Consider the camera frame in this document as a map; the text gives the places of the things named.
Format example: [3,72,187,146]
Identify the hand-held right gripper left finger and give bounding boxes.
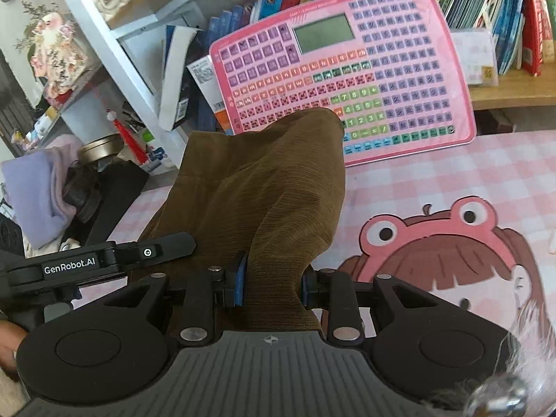
[104,252,249,349]

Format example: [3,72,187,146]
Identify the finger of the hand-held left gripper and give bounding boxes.
[113,231,197,271]

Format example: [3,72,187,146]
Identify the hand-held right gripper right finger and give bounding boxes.
[301,267,439,345]

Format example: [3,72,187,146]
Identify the brown corduroy pants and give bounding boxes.
[130,108,348,344]

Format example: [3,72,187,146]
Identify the person's left hand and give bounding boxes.
[0,321,28,372]

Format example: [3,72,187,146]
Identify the black keyboard case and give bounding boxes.
[72,161,149,246]

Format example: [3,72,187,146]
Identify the purple garment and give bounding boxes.
[0,148,81,250]

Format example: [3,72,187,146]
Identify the red tassel ornament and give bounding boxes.
[106,110,149,166]

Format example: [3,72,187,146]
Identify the round gold-rimmed tin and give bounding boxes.
[77,134,123,166]

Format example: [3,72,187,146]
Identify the white orange book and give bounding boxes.
[187,56,233,136]

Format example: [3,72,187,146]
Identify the pink checkered tablecloth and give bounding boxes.
[74,129,556,344]

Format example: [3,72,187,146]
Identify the shiny round bead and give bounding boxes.
[467,375,529,417]

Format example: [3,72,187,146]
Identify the pink flower bouquet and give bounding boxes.
[16,2,90,96]

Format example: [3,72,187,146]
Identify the pink learning tablet toy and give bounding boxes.
[208,0,477,166]

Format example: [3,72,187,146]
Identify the white card packet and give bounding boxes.
[451,28,501,88]

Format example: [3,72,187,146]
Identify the metal frame bookshelf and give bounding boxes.
[46,0,556,170]

